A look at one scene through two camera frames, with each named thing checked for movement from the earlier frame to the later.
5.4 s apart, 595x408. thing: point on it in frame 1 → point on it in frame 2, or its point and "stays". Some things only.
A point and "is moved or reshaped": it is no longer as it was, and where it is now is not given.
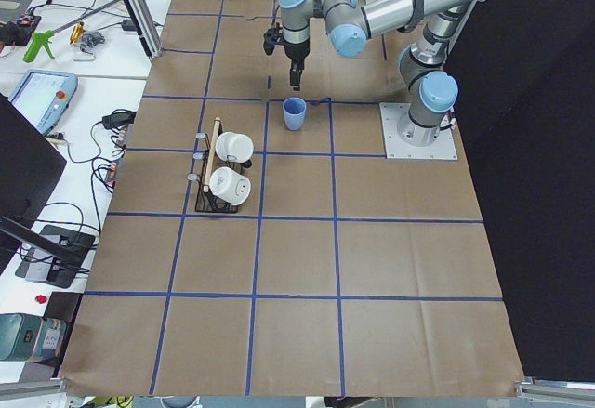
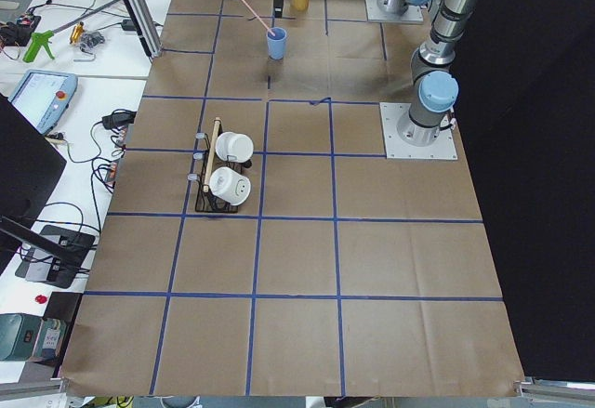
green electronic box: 30,337 stays
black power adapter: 119,119 stays
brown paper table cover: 257,244 stays
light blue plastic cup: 294,111 is moved or reshaped
